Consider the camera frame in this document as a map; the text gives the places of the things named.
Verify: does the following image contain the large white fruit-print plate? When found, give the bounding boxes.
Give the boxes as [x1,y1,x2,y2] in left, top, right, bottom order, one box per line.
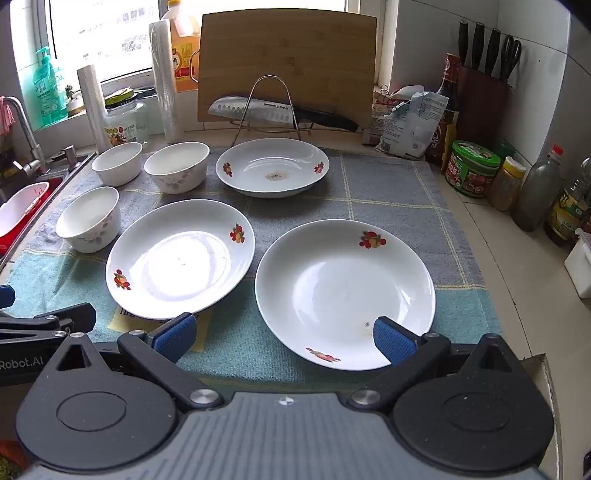
[255,219,436,371]

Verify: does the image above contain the white plastic box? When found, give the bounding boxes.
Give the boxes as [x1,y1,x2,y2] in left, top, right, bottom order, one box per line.
[564,228,591,298]

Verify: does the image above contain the grey teal checked towel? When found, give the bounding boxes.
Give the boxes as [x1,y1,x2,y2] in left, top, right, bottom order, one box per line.
[9,150,504,384]

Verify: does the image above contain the large plastic wrap roll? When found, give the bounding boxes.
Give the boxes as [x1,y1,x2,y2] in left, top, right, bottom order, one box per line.
[148,19,181,144]

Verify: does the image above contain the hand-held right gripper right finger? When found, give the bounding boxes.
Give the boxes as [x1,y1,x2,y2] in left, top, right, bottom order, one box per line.
[347,316,522,411]

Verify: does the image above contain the oil bottle yellow label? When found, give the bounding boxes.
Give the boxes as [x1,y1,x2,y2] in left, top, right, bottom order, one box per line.
[544,158,591,247]

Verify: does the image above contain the small plastic wrap roll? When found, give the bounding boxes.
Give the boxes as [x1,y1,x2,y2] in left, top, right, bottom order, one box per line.
[76,65,114,151]

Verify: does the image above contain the clear bottle red cap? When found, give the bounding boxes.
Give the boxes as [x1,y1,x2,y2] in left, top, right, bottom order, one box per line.
[512,144,565,233]

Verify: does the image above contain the metal sink knob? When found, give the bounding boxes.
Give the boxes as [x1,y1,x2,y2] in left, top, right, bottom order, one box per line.
[50,144,93,169]

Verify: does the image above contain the green-lid sauce jar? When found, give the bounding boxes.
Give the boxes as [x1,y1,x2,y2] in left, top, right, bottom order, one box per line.
[443,140,502,198]

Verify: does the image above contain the white printed salt bag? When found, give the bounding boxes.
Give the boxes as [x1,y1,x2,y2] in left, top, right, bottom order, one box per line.
[375,91,450,161]

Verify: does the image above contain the yellow-lid spice jar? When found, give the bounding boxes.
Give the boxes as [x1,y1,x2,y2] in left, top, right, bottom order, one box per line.
[487,156,527,212]

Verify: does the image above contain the dark red knife block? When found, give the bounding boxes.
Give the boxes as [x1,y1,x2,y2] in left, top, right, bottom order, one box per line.
[455,65,511,148]

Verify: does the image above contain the orange cooking oil jug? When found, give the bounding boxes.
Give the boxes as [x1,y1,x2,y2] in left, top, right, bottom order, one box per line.
[167,0,204,93]

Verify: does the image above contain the red white seasoning bag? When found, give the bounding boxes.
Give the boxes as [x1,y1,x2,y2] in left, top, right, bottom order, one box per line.
[362,85,402,146]

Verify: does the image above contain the stained white fruit-print plate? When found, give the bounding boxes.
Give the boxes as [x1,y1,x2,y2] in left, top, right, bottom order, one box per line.
[216,138,330,199]

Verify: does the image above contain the white floral bowl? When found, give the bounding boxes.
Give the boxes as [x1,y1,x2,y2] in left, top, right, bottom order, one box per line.
[143,141,211,193]
[56,186,122,253]
[91,142,144,186]

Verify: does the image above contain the metal wire rack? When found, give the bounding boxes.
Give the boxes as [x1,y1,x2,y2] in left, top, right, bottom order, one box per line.
[210,76,324,146]

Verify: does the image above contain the metal faucet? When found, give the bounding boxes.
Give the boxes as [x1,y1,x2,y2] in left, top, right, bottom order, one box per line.
[0,96,47,178]

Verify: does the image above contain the bamboo cutting board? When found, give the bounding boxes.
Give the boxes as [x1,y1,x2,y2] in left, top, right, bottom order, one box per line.
[198,8,378,132]

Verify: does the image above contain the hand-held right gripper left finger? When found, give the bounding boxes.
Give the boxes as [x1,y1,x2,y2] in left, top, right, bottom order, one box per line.
[55,313,225,414]

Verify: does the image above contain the santoku knife black handle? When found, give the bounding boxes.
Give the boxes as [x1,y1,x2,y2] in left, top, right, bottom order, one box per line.
[208,95,360,133]

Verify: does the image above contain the dark soy sauce bottle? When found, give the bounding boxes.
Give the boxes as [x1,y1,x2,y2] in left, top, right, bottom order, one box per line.
[427,53,462,167]

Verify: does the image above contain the green dish soap bottle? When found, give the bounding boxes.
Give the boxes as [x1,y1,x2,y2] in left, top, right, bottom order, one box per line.
[32,46,69,124]

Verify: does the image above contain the black kitchen scissors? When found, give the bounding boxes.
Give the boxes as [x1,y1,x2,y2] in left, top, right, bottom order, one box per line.
[500,34,522,84]

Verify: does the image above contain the glass jar yellow-green lid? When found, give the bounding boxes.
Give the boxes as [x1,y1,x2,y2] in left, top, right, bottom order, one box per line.
[104,90,149,147]

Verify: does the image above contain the red plastic basin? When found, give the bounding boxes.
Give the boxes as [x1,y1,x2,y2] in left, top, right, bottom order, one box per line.
[0,178,63,254]

